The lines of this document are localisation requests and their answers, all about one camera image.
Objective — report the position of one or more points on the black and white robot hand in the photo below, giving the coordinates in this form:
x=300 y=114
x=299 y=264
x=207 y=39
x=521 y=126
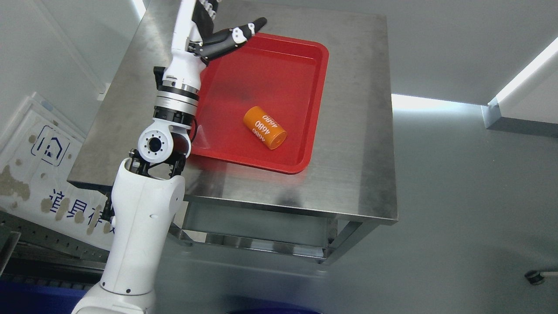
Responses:
x=195 y=44

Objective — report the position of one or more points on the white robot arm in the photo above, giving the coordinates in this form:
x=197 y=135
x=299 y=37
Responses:
x=148 y=191

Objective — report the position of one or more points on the stainless steel desk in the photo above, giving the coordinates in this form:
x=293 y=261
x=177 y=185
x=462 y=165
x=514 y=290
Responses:
x=349 y=186

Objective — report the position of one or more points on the red plastic tray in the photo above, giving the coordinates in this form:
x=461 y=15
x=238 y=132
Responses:
x=284 y=77

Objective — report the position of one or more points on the white sign board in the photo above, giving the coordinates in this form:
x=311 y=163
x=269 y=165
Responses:
x=38 y=151

